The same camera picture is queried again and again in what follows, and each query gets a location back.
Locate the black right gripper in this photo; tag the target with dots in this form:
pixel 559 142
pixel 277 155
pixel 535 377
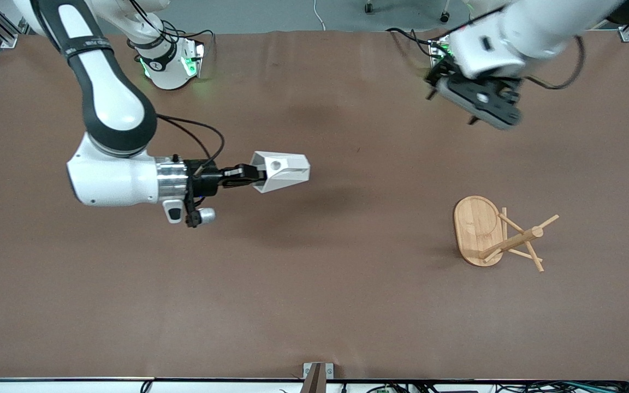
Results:
pixel 206 178

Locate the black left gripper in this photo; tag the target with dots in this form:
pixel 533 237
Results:
pixel 439 70

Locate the white faceted plastic cup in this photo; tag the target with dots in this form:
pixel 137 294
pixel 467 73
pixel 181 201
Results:
pixel 284 170

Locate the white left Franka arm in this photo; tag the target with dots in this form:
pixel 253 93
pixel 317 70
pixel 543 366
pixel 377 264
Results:
pixel 511 38

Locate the wooden cup rack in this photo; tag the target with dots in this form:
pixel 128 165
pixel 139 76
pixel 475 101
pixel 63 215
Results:
pixel 478 229

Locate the metal table edge bracket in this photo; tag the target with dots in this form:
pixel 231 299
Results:
pixel 318 374

